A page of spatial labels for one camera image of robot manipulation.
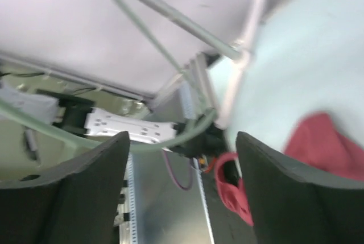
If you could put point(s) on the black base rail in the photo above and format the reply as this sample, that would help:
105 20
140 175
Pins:
229 214

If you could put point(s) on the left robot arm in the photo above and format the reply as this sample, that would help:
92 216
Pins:
81 118

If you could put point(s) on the mint green plastic hanger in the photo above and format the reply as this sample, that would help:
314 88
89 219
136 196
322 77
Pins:
190 133

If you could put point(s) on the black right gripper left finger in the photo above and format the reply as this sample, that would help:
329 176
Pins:
72 202

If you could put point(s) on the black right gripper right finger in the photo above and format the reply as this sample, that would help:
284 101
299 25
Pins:
291 202

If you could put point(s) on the metal clothes rack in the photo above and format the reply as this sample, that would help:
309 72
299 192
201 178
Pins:
241 55

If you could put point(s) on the red tank top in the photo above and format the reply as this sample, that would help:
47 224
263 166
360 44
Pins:
317 143

